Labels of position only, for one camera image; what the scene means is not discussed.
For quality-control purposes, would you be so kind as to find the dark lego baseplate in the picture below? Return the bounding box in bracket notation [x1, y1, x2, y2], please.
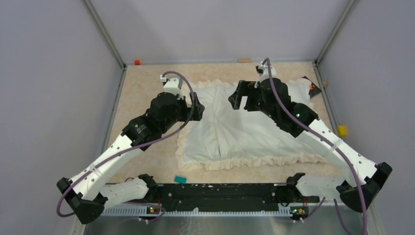
[302, 76, 322, 98]

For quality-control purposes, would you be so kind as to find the yellow small block right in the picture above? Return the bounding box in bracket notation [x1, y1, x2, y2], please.
[336, 125, 347, 138]

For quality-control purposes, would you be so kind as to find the wooden peg back edge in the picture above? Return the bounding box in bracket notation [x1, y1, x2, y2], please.
[237, 58, 252, 63]

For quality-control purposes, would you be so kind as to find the purple cable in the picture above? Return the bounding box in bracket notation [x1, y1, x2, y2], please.
[261, 57, 369, 235]
[56, 71, 197, 224]

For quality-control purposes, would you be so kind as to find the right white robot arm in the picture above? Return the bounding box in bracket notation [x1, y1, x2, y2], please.
[228, 64, 392, 213]

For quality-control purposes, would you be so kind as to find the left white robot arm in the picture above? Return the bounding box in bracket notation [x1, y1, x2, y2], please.
[56, 71, 205, 224]

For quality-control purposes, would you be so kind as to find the white cable duct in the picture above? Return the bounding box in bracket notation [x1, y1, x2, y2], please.
[101, 206, 292, 217]

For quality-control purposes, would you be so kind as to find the aluminium frame rail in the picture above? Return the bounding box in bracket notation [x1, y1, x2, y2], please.
[82, 0, 126, 70]

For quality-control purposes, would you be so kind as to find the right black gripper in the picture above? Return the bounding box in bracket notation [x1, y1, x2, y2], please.
[229, 80, 278, 121]

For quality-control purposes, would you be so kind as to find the white ruffled pillowcase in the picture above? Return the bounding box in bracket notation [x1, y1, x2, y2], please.
[176, 80, 323, 171]

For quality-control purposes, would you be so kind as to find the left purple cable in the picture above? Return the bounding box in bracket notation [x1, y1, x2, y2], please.
[56, 71, 197, 224]

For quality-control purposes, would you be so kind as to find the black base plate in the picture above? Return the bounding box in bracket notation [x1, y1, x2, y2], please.
[133, 183, 320, 212]

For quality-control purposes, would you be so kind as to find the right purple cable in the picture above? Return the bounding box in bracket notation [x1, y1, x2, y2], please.
[261, 57, 369, 235]

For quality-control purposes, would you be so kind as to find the teal small block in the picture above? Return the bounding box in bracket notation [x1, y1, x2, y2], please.
[174, 176, 187, 184]

